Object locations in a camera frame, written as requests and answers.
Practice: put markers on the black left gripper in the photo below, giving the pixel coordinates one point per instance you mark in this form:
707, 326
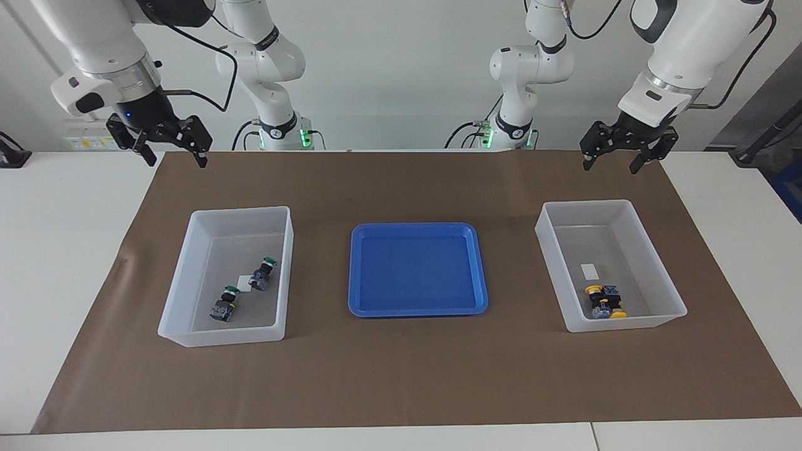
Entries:
639, 133

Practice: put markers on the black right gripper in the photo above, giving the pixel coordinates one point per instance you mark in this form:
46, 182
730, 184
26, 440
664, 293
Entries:
150, 116

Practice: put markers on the yellow push button switch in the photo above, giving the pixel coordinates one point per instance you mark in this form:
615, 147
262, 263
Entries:
613, 292
594, 290

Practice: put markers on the green push button switch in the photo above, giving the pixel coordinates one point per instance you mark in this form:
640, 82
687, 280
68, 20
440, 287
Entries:
260, 277
223, 307

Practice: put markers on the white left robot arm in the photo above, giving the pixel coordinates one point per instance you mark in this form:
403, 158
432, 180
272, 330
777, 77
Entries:
689, 44

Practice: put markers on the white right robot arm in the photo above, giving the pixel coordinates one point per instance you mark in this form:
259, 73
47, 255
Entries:
94, 37

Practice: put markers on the translucent white plastic box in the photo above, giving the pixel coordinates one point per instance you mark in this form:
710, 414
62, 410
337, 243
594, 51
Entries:
651, 263
188, 294

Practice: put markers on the small white label sticker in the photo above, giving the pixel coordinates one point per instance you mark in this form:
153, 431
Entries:
244, 283
590, 271

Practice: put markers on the black pole stand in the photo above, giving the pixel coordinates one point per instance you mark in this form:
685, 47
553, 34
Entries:
761, 141

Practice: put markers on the blue crate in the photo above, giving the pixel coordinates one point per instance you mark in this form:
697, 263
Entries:
791, 188

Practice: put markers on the blue plastic tray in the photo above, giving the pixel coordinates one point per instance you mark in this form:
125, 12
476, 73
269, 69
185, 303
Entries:
413, 269

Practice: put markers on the brown paper table mat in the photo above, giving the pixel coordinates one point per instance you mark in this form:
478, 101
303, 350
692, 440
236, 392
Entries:
401, 376

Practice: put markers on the white wall socket box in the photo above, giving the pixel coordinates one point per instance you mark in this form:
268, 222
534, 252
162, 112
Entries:
88, 143

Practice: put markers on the black clamp mount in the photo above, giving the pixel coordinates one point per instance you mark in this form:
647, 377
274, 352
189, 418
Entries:
12, 156

